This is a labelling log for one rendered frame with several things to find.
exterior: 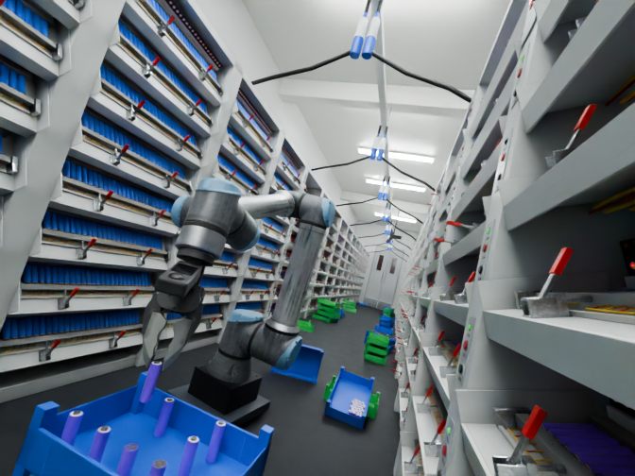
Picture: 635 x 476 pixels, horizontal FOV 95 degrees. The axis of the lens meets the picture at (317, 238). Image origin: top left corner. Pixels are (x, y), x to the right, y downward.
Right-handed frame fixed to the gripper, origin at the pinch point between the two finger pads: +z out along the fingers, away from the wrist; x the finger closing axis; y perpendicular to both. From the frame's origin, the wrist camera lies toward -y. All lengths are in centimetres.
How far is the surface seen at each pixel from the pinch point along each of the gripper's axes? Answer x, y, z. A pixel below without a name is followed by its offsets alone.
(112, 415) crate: 5.9, 11.4, 11.4
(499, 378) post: -54, -18, -8
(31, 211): 58, 48, -31
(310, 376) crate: -72, 143, 9
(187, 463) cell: -9.6, -3.0, 12.7
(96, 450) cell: 3.1, -3.3, 12.3
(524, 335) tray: -42, -32, -13
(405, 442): -86, 53, 19
